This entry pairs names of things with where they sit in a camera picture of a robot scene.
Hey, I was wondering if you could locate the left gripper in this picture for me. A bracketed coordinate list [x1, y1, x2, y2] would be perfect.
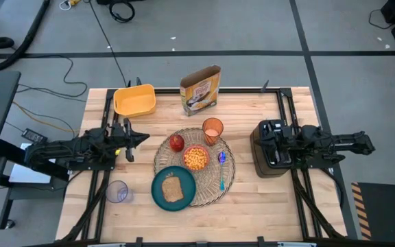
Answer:
[110, 118, 150, 163]

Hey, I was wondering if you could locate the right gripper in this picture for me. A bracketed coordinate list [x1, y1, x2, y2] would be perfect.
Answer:
[259, 119, 296, 164]

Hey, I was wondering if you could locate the red apple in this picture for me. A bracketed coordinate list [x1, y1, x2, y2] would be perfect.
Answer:
[169, 133, 185, 153]

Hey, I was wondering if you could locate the patterned ceramic bowl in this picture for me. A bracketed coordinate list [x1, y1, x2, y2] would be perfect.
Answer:
[182, 144, 211, 172]

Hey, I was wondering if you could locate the iridescent spoon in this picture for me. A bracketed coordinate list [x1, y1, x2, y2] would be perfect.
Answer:
[217, 151, 227, 191]

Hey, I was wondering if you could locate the orange plastic tumbler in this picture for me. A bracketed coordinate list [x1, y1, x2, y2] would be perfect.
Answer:
[202, 117, 224, 147]

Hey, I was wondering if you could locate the yellow cereal puffs heap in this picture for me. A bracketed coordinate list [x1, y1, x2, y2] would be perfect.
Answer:
[184, 147, 208, 170]

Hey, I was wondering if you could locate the brown toast slice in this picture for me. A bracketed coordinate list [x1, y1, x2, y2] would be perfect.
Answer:
[161, 174, 184, 203]

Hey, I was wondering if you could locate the teal plate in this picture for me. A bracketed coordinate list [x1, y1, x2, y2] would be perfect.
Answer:
[151, 165, 198, 212]

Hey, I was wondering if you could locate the Panda Puffs cereal box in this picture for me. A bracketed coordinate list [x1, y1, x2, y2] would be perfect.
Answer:
[179, 64, 222, 117]

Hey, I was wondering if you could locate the black toaster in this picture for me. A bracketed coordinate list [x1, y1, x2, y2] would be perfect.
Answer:
[250, 119, 296, 178]

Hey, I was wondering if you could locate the yellow plastic bin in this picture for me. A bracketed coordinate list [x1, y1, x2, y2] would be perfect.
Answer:
[112, 83, 157, 118]

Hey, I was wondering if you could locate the round woven placemat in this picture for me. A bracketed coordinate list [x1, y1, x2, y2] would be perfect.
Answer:
[153, 127, 236, 208]

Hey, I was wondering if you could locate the clear glass tumbler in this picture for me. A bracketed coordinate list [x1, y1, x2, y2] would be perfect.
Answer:
[105, 180, 134, 204]

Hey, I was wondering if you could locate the black power adapter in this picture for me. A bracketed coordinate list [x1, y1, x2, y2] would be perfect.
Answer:
[21, 128, 49, 145]

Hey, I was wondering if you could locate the white floor board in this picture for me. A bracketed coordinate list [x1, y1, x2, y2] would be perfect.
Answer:
[8, 143, 60, 185]

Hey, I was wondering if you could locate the black hazard striped mat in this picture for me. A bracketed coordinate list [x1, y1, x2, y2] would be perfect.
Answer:
[350, 181, 395, 243]

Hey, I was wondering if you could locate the yellow white power plug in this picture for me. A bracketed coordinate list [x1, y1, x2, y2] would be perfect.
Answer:
[59, 0, 82, 11]

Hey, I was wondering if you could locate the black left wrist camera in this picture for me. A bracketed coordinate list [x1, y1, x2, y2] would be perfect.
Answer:
[111, 130, 126, 147]

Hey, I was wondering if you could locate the black rig frame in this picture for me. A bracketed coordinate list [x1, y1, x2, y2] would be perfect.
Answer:
[60, 87, 351, 247]

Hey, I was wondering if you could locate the long black floor cable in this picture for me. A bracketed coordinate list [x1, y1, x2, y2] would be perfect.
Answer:
[87, 0, 129, 89]

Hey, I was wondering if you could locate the wavy black floor cable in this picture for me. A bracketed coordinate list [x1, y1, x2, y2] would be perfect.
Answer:
[15, 54, 88, 99]

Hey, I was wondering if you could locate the orange floor cable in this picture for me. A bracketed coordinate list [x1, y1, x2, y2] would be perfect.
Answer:
[12, 101, 82, 134]

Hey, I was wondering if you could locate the coiled black cable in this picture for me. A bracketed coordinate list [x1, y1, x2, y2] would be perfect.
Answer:
[108, 0, 136, 23]

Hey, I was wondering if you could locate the black corrugated hose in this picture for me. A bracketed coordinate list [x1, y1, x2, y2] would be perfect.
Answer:
[0, 0, 51, 72]

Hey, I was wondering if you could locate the thin black floor cable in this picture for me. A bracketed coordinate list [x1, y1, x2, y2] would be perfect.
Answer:
[368, 8, 389, 30]

